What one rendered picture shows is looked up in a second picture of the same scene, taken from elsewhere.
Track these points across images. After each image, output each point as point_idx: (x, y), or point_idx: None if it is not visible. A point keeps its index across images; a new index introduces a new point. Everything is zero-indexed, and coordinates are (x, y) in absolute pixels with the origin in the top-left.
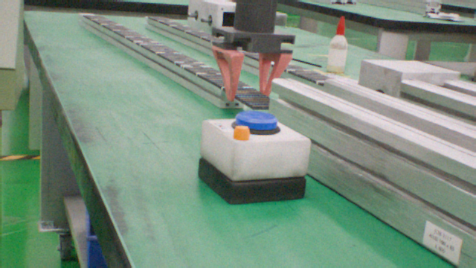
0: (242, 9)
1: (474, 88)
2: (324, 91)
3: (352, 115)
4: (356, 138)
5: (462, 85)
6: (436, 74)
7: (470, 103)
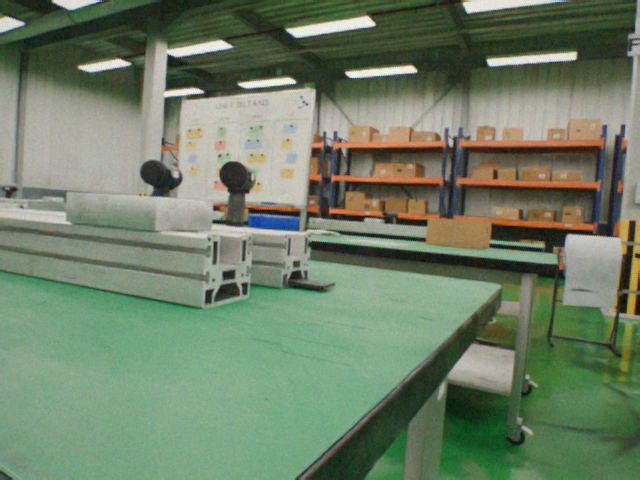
0: None
1: (22, 209)
2: None
3: None
4: None
5: (16, 209)
6: (2, 204)
7: (8, 210)
